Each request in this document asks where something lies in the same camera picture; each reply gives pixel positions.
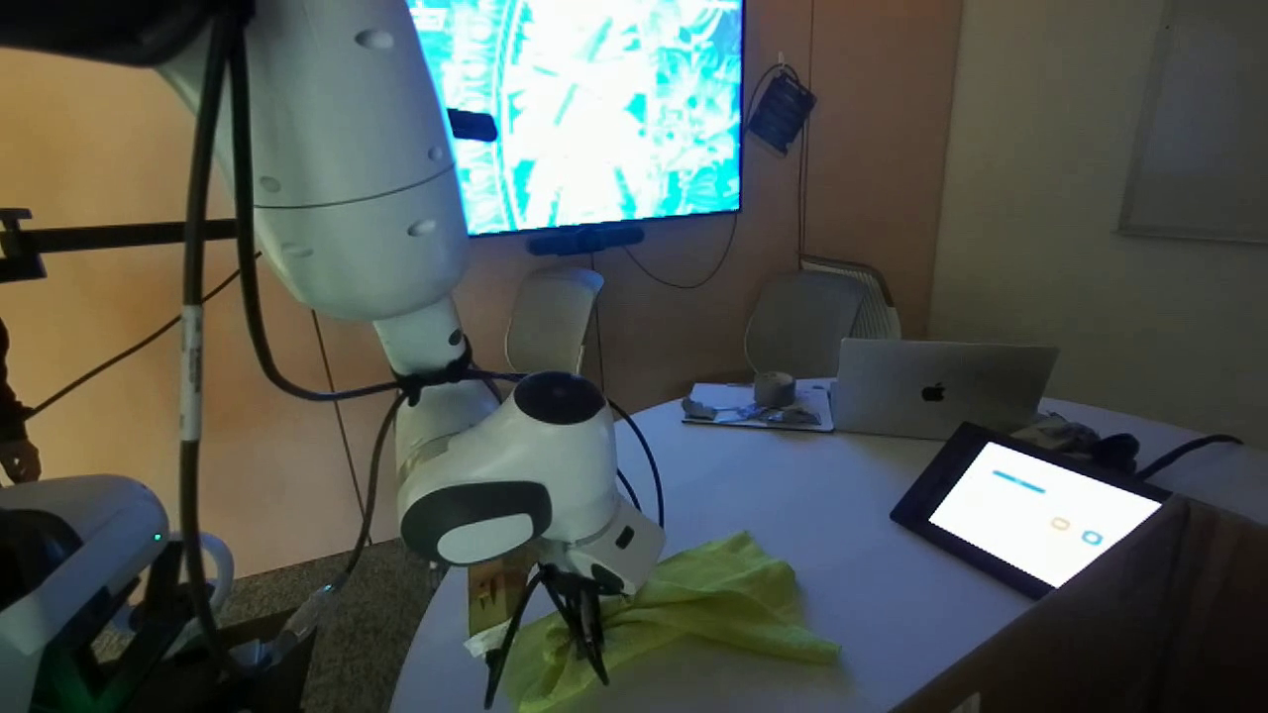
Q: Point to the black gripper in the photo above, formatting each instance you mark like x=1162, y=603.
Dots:
x=581, y=590

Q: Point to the yellow-green microfibre towel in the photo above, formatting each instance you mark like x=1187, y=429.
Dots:
x=715, y=598

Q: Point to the brown cardboard box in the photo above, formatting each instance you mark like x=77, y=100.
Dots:
x=1162, y=620

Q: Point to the white paper stack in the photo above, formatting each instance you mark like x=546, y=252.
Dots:
x=734, y=414

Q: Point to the grey tape roll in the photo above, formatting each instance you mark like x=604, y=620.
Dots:
x=775, y=389

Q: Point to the grey office chair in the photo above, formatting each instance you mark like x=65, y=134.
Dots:
x=807, y=322

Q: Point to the black bar under TV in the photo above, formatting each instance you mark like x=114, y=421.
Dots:
x=589, y=238

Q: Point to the silver laptop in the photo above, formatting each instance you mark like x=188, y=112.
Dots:
x=937, y=389

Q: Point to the black tablet with lit screen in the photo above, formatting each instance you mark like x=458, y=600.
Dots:
x=1042, y=517

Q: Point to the black cylindrical desk device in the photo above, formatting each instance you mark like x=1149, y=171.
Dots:
x=1110, y=454

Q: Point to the black horizontal stand bar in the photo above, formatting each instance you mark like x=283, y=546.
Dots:
x=122, y=238

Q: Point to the gold wrist camera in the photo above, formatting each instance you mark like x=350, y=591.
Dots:
x=498, y=598

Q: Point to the white robot pedestal cover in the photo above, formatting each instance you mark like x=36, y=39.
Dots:
x=92, y=530

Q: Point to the wall mounted TV screen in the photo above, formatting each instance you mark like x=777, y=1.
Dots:
x=609, y=104

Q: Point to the black wall mounted device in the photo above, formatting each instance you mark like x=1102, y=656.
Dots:
x=777, y=112

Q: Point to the grey framed wall board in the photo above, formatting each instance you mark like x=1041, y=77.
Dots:
x=1201, y=122

